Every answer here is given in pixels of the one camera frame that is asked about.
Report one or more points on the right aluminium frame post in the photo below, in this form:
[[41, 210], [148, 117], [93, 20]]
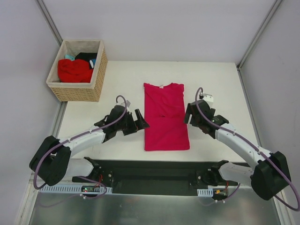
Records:
[[263, 26]]

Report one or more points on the red t shirt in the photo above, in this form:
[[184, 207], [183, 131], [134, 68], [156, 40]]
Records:
[[76, 71]]

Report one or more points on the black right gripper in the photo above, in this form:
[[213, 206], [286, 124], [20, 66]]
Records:
[[193, 115]]

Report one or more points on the right white cable duct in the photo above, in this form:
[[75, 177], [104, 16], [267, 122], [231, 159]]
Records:
[[205, 192]]

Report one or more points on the left aluminium frame post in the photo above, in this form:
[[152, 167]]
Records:
[[49, 20]]

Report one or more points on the wicker basket with liner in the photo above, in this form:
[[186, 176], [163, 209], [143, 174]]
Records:
[[89, 92]]

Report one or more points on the aluminium frame post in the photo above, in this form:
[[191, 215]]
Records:
[[49, 20], [263, 26]]

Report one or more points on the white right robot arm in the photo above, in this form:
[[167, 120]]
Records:
[[266, 173]]

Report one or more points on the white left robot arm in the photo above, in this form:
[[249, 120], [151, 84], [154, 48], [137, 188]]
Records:
[[54, 160]]

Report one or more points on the black t shirt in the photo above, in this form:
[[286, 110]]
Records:
[[89, 57]]

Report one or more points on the left white cable duct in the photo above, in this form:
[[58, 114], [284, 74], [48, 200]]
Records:
[[76, 189]]

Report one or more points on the magenta pink t shirt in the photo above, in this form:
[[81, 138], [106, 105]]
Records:
[[164, 111]]

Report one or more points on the white cable duct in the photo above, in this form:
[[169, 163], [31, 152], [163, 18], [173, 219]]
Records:
[[76, 189], [205, 192]]

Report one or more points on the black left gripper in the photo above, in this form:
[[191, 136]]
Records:
[[132, 124]]

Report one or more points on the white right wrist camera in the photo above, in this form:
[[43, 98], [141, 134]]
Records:
[[207, 98]]

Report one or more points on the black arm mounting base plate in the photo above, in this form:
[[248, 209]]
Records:
[[153, 177]]

